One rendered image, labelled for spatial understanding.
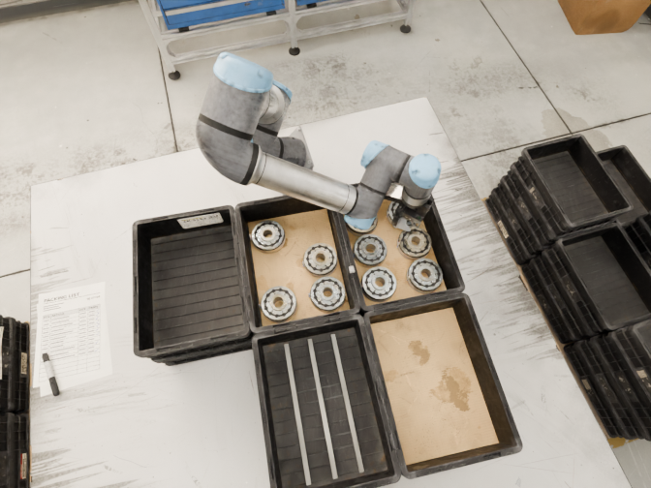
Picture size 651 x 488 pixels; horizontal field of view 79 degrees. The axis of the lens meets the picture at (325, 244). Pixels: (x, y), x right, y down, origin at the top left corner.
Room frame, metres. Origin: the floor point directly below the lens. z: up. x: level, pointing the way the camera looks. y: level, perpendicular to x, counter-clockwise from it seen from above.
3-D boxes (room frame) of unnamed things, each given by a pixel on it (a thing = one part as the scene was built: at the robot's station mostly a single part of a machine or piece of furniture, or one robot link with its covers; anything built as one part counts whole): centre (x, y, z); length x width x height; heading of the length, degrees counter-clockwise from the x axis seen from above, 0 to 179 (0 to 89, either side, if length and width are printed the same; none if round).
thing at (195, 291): (0.35, 0.38, 0.87); 0.40 x 0.30 x 0.11; 13
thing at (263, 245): (0.51, 0.18, 0.86); 0.10 x 0.10 x 0.01
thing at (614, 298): (0.57, -1.17, 0.31); 0.40 x 0.30 x 0.34; 19
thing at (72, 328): (0.22, 0.80, 0.70); 0.33 x 0.23 x 0.01; 19
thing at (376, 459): (0.03, -0.01, 0.87); 0.40 x 0.30 x 0.11; 13
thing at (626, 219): (1.08, -1.42, 0.26); 0.40 x 0.30 x 0.23; 19
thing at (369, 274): (0.37, -0.16, 0.86); 0.10 x 0.10 x 0.01
